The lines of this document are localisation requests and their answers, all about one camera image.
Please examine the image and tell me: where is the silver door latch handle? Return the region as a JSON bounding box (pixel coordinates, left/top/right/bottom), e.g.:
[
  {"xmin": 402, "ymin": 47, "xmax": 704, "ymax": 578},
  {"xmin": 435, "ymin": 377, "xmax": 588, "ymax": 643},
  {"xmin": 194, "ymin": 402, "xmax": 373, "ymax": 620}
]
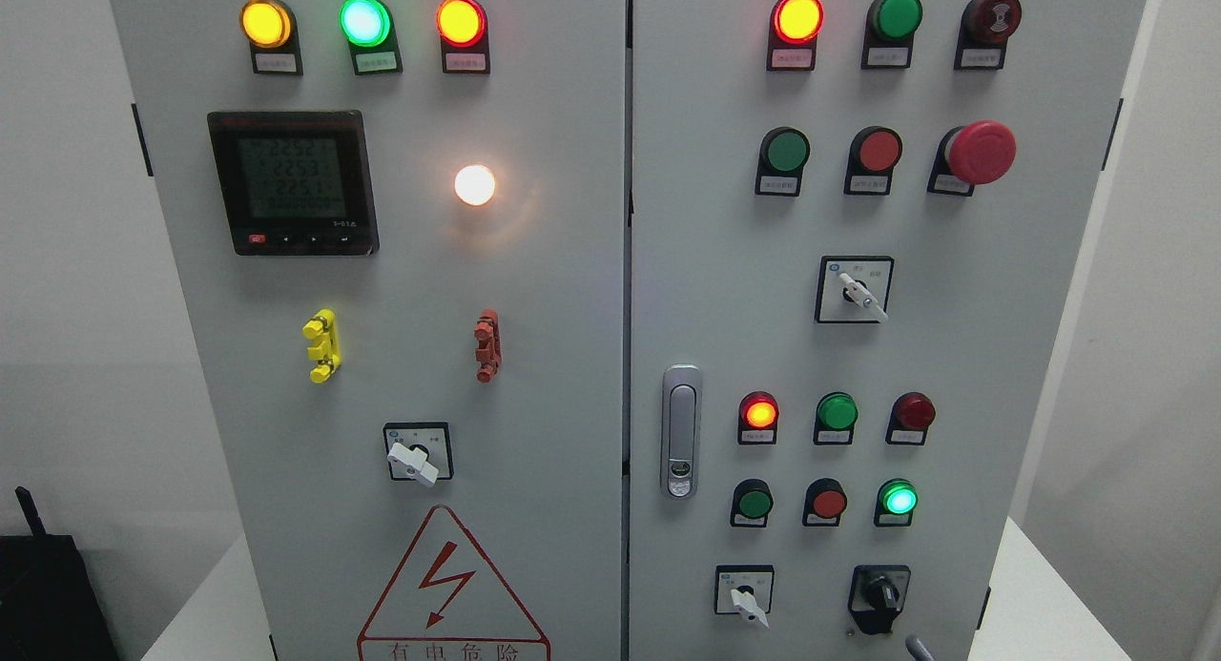
[{"xmin": 661, "ymin": 364, "xmax": 703, "ymax": 498}]

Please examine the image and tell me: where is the black knob selector switch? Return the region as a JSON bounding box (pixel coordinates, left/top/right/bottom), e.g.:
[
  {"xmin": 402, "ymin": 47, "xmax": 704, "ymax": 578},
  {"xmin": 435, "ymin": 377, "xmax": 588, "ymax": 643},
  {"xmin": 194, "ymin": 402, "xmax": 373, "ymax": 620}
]
[{"xmin": 847, "ymin": 564, "xmax": 911, "ymax": 635}]

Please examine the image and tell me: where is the grey left cabinet door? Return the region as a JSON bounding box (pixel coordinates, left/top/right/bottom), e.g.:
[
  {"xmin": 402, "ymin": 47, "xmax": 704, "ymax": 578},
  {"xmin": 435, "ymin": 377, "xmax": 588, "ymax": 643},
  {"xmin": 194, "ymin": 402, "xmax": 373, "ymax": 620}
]
[{"xmin": 110, "ymin": 0, "xmax": 628, "ymax": 660}]

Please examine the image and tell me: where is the red indicator light lower right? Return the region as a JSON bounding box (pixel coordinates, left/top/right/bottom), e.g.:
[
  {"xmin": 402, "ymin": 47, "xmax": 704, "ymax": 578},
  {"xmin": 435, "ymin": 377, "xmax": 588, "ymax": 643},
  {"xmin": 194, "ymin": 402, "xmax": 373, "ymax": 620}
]
[{"xmin": 886, "ymin": 391, "xmax": 937, "ymax": 446}]

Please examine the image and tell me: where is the grey cabinet door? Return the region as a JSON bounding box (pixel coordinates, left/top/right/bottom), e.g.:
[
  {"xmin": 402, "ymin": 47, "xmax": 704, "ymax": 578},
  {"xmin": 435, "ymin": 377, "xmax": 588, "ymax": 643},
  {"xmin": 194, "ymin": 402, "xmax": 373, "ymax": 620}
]
[
  {"xmin": 624, "ymin": 0, "xmax": 1147, "ymax": 660},
  {"xmin": 110, "ymin": 0, "xmax": 628, "ymax": 660}
]

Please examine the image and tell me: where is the red terminal connector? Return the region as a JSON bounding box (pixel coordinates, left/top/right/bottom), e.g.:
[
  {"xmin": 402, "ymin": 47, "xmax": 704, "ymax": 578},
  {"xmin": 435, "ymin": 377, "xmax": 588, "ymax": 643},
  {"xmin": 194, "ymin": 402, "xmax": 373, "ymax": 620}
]
[{"xmin": 473, "ymin": 309, "xmax": 503, "ymax": 382}]

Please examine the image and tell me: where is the green indicator light lower middle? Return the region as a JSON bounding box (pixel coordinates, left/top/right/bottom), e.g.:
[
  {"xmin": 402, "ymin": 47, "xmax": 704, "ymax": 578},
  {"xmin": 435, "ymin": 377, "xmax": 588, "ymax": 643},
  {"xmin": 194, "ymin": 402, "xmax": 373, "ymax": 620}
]
[{"xmin": 813, "ymin": 391, "xmax": 860, "ymax": 446}]

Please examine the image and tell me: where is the red indicator light lower left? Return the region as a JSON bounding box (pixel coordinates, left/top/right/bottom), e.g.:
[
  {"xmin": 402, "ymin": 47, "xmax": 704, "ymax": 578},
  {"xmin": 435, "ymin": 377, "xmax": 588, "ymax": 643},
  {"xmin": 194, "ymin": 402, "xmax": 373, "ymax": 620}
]
[{"xmin": 737, "ymin": 391, "xmax": 779, "ymax": 446}]

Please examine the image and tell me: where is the white selector switch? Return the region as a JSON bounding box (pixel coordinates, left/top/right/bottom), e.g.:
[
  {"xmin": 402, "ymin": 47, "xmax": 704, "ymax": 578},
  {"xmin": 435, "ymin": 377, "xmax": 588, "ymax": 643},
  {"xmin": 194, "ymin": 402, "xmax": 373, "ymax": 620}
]
[
  {"xmin": 814, "ymin": 257, "xmax": 895, "ymax": 323},
  {"xmin": 714, "ymin": 564, "xmax": 777, "ymax": 630}
]

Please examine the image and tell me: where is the red indicator light top right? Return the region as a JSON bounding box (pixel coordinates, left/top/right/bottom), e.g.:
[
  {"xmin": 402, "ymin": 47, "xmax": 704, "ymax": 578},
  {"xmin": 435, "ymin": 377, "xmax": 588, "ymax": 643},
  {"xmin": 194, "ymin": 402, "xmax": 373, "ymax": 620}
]
[{"xmin": 766, "ymin": 0, "xmax": 824, "ymax": 72}]

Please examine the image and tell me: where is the red emergency stop button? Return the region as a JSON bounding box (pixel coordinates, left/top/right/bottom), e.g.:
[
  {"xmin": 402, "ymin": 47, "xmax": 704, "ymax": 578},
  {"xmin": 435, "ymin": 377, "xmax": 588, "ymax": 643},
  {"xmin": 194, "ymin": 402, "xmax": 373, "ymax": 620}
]
[{"xmin": 927, "ymin": 119, "xmax": 1020, "ymax": 195}]

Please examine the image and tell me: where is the red indicator light left door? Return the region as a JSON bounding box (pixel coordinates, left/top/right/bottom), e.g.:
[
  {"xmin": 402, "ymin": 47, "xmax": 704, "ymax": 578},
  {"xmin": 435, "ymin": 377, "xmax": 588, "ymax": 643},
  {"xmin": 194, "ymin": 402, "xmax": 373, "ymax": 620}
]
[{"xmin": 435, "ymin": 0, "xmax": 491, "ymax": 75}]

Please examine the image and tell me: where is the lit green indicator light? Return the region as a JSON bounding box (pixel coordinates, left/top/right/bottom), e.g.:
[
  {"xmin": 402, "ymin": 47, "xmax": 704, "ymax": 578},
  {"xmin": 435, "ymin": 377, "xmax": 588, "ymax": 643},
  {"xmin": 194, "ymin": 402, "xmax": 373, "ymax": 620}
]
[{"xmin": 339, "ymin": 0, "xmax": 403, "ymax": 77}]

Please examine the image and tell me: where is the grey right cabinet door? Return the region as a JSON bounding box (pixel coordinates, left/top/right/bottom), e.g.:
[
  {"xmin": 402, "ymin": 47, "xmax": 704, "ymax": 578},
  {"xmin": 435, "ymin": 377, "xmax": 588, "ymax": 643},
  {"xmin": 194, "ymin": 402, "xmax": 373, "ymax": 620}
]
[{"xmin": 624, "ymin": 0, "xmax": 1147, "ymax": 660}]

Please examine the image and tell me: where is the green push button upper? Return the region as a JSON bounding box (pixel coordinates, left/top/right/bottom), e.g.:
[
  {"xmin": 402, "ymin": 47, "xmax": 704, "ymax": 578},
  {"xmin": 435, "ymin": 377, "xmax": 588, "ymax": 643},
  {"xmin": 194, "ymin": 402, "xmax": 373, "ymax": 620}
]
[{"xmin": 755, "ymin": 126, "xmax": 811, "ymax": 197}]

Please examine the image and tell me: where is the green push button lower left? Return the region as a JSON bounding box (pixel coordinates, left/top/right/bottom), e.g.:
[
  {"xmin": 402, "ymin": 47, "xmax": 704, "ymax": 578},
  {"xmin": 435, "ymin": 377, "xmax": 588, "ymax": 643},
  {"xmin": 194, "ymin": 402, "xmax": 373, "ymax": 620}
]
[{"xmin": 730, "ymin": 478, "xmax": 775, "ymax": 529}]

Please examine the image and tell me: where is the yellow indicator light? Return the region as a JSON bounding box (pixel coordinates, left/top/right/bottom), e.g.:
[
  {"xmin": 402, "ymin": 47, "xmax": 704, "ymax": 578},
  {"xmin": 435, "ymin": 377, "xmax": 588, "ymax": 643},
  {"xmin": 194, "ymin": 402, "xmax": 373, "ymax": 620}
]
[{"xmin": 241, "ymin": 0, "xmax": 302, "ymax": 75}]

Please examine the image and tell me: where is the green push button lower right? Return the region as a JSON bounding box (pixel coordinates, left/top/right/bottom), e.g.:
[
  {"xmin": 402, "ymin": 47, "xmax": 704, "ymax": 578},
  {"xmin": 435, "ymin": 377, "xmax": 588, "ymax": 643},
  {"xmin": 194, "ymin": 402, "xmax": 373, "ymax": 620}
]
[{"xmin": 873, "ymin": 478, "xmax": 919, "ymax": 527}]

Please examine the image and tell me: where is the white selector switch upper right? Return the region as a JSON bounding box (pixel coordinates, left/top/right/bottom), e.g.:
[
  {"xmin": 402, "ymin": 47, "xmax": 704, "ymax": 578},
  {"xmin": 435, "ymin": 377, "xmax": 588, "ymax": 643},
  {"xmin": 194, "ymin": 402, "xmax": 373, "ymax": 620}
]
[{"xmin": 814, "ymin": 257, "xmax": 895, "ymax": 323}]

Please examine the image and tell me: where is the white selector switch bottom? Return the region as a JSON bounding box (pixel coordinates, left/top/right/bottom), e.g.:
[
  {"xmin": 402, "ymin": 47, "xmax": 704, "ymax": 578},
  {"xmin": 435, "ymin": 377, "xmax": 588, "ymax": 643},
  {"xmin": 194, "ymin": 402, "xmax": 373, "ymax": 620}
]
[{"xmin": 714, "ymin": 564, "xmax": 777, "ymax": 630}]

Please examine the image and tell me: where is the green indicator light top right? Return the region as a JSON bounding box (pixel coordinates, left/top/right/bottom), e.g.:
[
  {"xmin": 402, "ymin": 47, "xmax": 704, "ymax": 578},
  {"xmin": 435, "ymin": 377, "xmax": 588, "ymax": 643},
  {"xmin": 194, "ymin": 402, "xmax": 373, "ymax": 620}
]
[{"xmin": 860, "ymin": 0, "xmax": 923, "ymax": 70}]

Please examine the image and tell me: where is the black digital power meter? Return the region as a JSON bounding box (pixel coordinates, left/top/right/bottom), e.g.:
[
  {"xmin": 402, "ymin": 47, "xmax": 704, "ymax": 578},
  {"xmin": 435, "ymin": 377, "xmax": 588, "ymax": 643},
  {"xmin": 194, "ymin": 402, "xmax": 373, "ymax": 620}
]
[{"xmin": 208, "ymin": 110, "xmax": 380, "ymax": 257}]

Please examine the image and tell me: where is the yellow terminal connector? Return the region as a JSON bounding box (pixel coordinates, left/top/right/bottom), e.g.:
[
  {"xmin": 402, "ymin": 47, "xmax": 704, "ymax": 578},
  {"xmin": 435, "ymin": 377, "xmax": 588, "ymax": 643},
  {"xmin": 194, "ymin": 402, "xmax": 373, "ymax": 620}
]
[{"xmin": 300, "ymin": 308, "xmax": 341, "ymax": 384}]

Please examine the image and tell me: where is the red push button lower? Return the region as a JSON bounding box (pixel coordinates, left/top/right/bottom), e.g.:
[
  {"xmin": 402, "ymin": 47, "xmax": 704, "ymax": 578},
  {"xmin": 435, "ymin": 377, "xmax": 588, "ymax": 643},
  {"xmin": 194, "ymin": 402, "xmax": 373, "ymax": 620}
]
[{"xmin": 801, "ymin": 478, "xmax": 847, "ymax": 527}]

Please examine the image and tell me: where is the red push button upper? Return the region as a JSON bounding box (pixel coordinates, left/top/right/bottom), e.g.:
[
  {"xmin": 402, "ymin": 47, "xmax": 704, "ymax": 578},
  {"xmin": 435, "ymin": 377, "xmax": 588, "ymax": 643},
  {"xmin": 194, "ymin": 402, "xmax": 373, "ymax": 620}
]
[{"xmin": 842, "ymin": 126, "xmax": 902, "ymax": 195}]

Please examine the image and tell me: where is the white selector switch left door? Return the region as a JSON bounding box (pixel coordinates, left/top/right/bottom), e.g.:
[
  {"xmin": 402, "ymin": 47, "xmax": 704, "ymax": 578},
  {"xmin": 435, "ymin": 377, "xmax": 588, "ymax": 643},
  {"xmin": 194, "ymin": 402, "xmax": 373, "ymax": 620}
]
[{"xmin": 383, "ymin": 422, "xmax": 454, "ymax": 488}]

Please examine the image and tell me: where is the red push button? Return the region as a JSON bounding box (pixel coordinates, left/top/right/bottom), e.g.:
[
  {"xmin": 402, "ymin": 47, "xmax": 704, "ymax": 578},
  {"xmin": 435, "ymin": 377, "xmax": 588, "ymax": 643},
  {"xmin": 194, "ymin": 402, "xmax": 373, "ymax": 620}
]
[
  {"xmin": 842, "ymin": 126, "xmax": 902, "ymax": 195},
  {"xmin": 801, "ymin": 478, "xmax": 847, "ymax": 527}
]

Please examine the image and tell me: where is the dark red buzzer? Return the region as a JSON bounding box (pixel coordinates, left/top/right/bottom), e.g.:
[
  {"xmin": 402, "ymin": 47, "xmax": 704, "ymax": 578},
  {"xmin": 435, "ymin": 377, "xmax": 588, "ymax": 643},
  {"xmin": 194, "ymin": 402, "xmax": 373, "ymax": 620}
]
[{"xmin": 954, "ymin": 0, "xmax": 1024, "ymax": 71}]

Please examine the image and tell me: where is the green push button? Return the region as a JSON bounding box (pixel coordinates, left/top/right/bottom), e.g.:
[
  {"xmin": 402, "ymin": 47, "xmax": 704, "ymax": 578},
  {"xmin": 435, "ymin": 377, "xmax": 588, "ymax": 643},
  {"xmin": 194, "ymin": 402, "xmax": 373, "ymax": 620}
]
[
  {"xmin": 730, "ymin": 478, "xmax": 775, "ymax": 529},
  {"xmin": 873, "ymin": 478, "xmax": 919, "ymax": 527},
  {"xmin": 755, "ymin": 126, "xmax": 811, "ymax": 197}
]

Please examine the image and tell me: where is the red high voltage warning sticker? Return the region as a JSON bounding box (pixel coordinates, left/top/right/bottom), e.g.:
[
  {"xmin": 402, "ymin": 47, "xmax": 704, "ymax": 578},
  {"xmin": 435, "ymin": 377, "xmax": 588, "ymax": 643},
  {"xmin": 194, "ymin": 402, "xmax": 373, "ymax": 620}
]
[{"xmin": 357, "ymin": 505, "xmax": 552, "ymax": 660}]

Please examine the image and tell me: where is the black device with antenna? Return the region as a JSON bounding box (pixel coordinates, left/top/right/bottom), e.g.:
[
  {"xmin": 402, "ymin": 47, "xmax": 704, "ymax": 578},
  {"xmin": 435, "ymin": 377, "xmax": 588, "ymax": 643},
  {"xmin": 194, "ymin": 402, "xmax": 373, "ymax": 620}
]
[{"xmin": 1, "ymin": 486, "xmax": 118, "ymax": 660}]

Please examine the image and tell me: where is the white glowing indicator light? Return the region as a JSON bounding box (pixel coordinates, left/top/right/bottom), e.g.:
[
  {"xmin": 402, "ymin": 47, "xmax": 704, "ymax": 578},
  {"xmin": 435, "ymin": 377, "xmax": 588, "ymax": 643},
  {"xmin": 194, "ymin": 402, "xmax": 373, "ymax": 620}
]
[{"xmin": 453, "ymin": 164, "xmax": 497, "ymax": 206}]

